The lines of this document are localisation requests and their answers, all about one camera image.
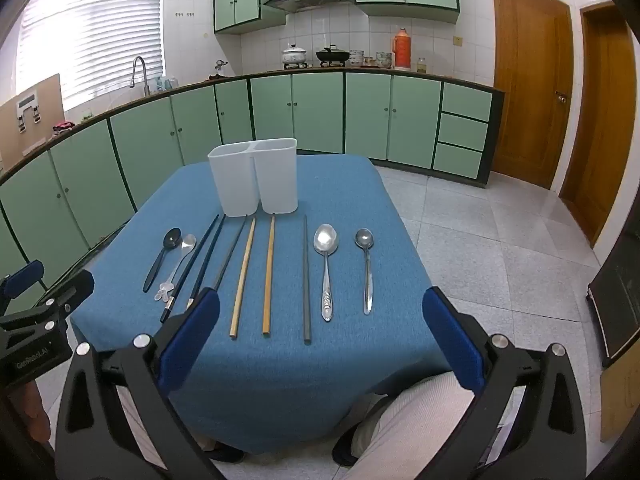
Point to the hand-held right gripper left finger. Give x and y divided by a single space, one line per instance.
192 330

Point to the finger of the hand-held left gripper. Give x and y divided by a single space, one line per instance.
22 277
72 292

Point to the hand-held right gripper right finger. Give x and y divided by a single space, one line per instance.
452 340

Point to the dark blue chopstick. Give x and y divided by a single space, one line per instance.
207 260
192 265

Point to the black spoon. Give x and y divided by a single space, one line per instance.
170 242

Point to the small steel spoon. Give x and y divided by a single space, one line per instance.
364 240

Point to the large steel spoon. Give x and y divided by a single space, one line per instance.
326 245

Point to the white plastic utensil holder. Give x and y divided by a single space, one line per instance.
252 180

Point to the person's left hand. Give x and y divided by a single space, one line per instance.
35 410

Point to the wooden chopstick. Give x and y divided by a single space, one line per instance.
269 275
243 275

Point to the small silver spoon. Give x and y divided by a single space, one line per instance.
185 247

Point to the grey chopstick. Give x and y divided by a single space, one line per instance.
231 252
306 280

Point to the person's white trouser leg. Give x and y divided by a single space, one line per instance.
415 430

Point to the blue tablecloth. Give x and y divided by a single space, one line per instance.
300 370

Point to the person's black shoe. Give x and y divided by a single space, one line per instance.
350 440
225 454

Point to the red cloth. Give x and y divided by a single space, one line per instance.
65 126

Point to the cardboard box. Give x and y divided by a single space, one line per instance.
35 120

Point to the black framed panel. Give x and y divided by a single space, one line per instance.
617 300

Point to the flat cardboard sheet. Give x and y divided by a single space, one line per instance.
620 400

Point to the green drawer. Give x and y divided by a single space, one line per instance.
462 131
457 161
466 102

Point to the bottles by sink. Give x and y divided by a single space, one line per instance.
167 84

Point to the steel kitchen faucet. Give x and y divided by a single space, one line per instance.
140 62

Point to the green base cabinets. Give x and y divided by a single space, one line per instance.
320 110

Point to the white window blinds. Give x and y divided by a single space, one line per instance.
100 35

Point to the wooden door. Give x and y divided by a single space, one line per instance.
600 125
530 85

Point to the small counter tap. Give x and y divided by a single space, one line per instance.
221 67

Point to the small glass jar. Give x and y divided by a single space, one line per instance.
421 66

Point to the patterned cups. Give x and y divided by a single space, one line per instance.
383 60

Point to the white cooking pot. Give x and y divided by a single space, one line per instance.
294 56

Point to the orange thermos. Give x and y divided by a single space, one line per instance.
401 50

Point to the stack of bowls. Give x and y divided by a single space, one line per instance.
356 58

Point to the black wok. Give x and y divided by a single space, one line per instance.
332 55

